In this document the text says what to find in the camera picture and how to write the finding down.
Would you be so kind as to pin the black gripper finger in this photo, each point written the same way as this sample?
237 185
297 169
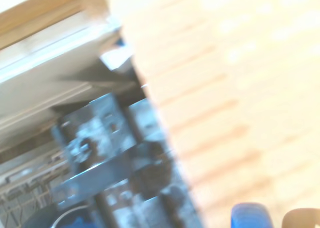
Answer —
291 219

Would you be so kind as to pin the navy mug with pale rim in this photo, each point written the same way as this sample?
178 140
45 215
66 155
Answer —
250 218

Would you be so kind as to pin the built-in dishwasher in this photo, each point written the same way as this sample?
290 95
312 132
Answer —
105 127

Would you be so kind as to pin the black plate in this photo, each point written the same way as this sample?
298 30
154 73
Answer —
40 219

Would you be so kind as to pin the white cabinet below window counter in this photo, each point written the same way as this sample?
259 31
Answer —
50 75

